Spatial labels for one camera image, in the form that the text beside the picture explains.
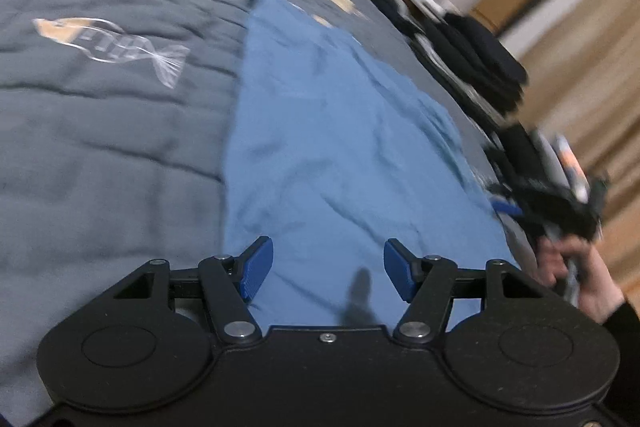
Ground person right forearm black sleeve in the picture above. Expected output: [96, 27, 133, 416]
[603, 301, 640, 360]

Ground beige curtain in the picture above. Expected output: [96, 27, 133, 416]
[518, 0, 639, 294]

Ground grey quilted bedspread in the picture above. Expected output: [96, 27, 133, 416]
[1, 0, 491, 426]

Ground patterned folded clothes pile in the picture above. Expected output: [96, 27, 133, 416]
[497, 124, 589, 202]

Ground person right hand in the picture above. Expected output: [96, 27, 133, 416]
[535, 235, 626, 324]

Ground black folded clothes stack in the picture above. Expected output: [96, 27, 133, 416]
[410, 13, 528, 132]

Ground blue shirt garment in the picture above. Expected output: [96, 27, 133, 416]
[224, 0, 511, 329]

